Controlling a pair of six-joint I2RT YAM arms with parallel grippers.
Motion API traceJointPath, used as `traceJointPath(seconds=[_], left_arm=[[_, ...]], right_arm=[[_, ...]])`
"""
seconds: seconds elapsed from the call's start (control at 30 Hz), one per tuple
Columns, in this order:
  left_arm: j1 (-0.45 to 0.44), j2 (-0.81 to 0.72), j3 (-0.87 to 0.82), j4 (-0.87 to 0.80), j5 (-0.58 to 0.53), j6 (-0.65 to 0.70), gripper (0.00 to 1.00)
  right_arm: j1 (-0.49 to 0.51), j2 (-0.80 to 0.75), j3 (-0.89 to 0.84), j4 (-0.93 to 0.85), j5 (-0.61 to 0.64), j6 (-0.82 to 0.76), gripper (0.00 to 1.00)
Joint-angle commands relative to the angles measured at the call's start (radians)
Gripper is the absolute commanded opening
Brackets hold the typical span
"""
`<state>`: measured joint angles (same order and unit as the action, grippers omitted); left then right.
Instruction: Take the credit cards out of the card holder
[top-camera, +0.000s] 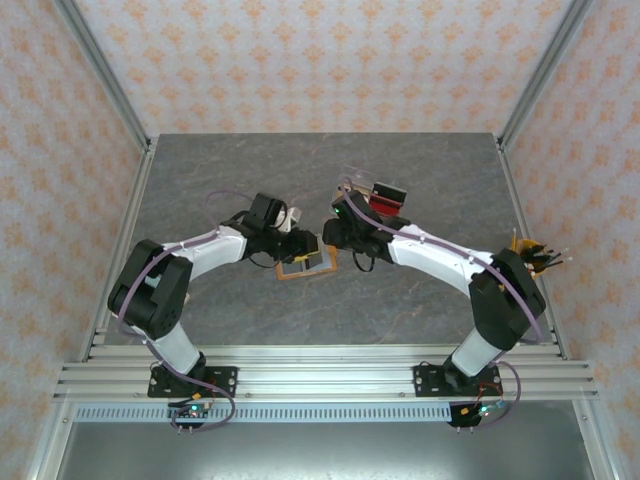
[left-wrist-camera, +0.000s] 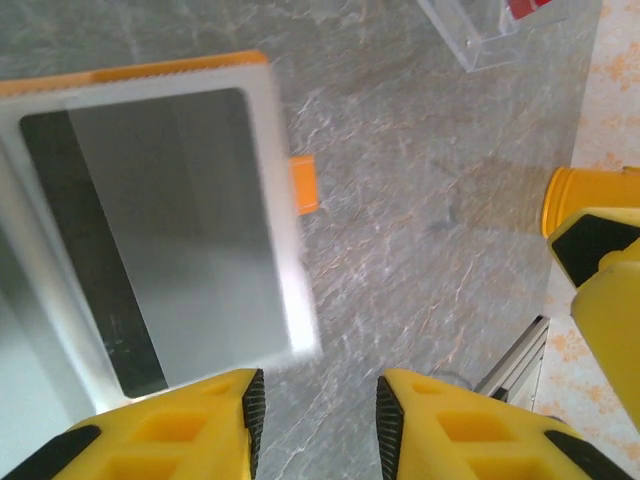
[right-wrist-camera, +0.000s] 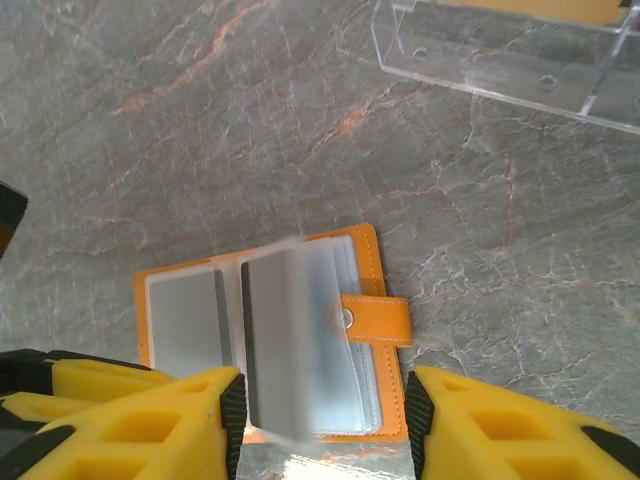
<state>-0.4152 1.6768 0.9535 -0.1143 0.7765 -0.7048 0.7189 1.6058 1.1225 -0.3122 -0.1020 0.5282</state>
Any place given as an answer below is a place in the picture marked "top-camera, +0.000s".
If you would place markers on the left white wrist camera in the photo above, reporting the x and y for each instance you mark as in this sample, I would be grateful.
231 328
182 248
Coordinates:
292 217

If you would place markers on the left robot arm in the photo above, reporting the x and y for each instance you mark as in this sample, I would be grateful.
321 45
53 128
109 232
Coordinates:
150 290

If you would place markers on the clear acrylic organizer box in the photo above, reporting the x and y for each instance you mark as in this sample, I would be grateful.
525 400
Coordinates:
357 172

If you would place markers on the aluminium corner post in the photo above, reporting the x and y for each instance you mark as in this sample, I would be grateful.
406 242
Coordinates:
545 75
104 75

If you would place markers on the aluminium side rail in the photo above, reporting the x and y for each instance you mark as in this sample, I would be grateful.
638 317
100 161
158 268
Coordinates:
141 180
511 180

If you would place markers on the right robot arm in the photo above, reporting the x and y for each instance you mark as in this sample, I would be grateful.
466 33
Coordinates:
505 300

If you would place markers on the small controller circuit board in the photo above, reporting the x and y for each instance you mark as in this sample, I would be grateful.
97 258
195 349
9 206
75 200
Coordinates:
482 411
192 411

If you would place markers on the black card holder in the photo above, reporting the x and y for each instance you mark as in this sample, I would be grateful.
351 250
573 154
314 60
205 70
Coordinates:
390 189

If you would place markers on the tan card holder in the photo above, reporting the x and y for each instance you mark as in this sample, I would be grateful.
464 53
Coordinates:
341 190

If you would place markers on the aluminium lower frame bar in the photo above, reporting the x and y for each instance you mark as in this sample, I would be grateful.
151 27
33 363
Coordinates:
47 450
597 450

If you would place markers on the orange leather card holder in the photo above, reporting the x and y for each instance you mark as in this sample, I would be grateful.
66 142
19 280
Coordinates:
281 274

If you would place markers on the red card holder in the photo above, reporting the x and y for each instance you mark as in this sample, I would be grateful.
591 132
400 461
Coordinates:
387 204

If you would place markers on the red black power lead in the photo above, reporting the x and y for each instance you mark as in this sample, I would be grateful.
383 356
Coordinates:
467 411
200 397

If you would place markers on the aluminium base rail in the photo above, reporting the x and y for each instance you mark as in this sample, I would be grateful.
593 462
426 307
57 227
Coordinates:
325 375

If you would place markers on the grey metal panel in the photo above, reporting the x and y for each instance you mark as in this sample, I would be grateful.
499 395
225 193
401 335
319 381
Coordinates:
325 450

